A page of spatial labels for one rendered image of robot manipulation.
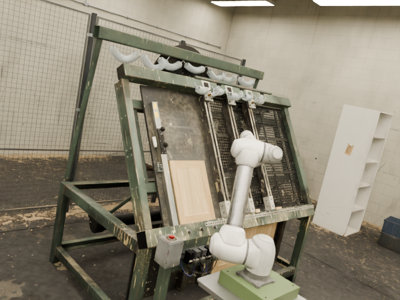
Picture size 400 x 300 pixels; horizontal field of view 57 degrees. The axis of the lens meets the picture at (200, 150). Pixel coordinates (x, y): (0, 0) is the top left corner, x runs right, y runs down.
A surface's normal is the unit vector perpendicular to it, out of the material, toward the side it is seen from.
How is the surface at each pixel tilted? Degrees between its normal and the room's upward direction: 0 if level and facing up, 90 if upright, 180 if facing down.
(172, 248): 90
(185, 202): 58
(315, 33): 90
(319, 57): 90
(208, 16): 90
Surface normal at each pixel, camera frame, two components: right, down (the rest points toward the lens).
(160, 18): 0.68, 0.26
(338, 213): -0.70, -0.02
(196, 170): 0.67, -0.29
